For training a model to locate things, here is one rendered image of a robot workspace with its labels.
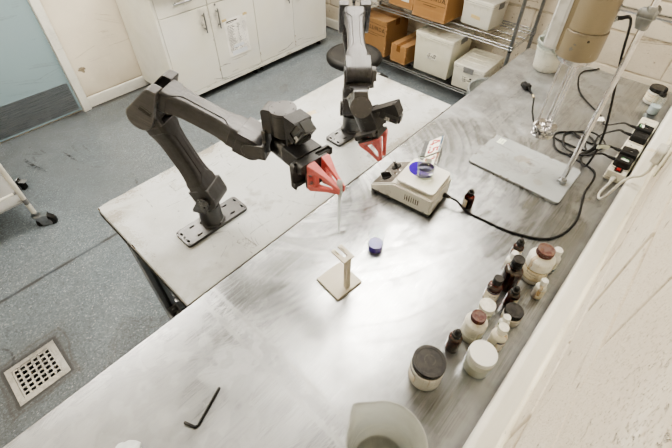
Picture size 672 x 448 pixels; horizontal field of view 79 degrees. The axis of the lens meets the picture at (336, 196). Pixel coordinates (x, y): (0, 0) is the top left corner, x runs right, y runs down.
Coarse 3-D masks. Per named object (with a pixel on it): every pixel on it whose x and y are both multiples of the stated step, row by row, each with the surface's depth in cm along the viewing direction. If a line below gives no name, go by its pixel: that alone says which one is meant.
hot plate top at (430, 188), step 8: (416, 160) 123; (408, 168) 120; (440, 168) 120; (400, 176) 118; (408, 176) 118; (440, 176) 118; (448, 176) 118; (408, 184) 115; (416, 184) 115; (424, 184) 115; (432, 184) 115; (440, 184) 115; (424, 192) 113; (432, 192) 113
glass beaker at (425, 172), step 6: (420, 156) 115; (426, 156) 116; (432, 156) 115; (420, 162) 113; (432, 162) 116; (420, 168) 114; (426, 168) 112; (432, 168) 113; (420, 174) 115; (426, 174) 114; (432, 174) 115; (426, 180) 116
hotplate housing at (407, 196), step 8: (376, 184) 123; (384, 184) 121; (392, 184) 119; (400, 184) 118; (448, 184) 120; (384, 192) 123; (392, 192) 120; (400, 192) 118; (408, 192) 116; (416, 192) 115; (440, 192) 116; (400, 200) 120; (408, 200) 118; (416, 200) 116; (424, 200) 114; (432, 200) 114; (440, 200) 121; (416, 208) 118; (424, 208) 116; (432, 208) 116
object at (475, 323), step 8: (472, 312) 87; (480, 312) 87; (464, 320) 89; (472, 320) 87; (480, 320) 86; (464, 328) 89; (472, 328) 87; (480, 328) 86; (464, 336) 90; (472, 336) 88; (480, 336) 88
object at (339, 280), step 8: (344, 248) 94; (336, 256) 93; (352, 256) 93; (336, 264) 105; (344, 264) 94; (328, 272) 103; (336, 272) 103; (344, 272) 96; (352, 272) 103; (320, 280) 102; (328, 280) 102; (336, 280) 102; (344, 280) 98; (352, 280) 102; (360, 280) 102; (328, 288) 100; (336, 288) 100; (344, 288) 100; (352, 288) 100; (336, 296) 99
